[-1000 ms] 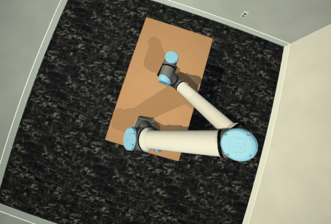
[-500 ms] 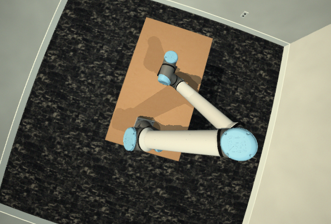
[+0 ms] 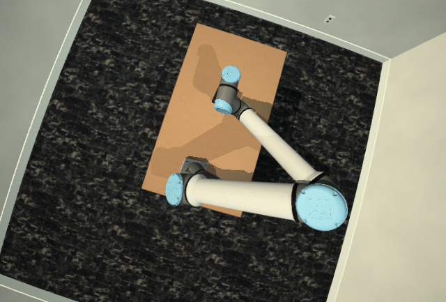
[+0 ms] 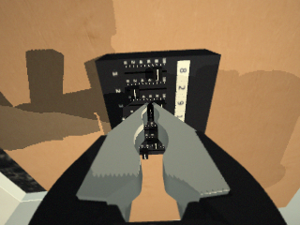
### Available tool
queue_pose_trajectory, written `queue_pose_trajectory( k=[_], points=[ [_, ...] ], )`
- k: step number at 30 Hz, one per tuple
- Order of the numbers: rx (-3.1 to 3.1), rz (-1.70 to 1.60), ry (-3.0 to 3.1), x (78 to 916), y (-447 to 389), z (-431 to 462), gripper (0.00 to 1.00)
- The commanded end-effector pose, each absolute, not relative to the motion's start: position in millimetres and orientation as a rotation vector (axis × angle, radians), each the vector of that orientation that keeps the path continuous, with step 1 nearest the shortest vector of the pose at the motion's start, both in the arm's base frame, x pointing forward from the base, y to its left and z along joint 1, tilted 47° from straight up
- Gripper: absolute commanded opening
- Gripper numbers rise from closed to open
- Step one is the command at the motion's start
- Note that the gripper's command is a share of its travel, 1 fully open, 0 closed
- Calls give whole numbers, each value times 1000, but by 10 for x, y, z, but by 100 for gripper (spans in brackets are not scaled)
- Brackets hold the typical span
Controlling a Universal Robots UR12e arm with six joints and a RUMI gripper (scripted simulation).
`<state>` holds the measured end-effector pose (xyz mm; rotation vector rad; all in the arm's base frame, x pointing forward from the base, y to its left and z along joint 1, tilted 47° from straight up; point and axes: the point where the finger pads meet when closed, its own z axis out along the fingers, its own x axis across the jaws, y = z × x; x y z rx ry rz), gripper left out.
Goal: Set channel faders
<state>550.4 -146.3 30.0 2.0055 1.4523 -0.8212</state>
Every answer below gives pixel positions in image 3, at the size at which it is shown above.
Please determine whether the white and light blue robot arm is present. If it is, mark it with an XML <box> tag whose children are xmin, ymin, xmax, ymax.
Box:
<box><xmin>166</xmin><ymin>66</ymin><xmax>348</xmax><ymax>231</ymax></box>

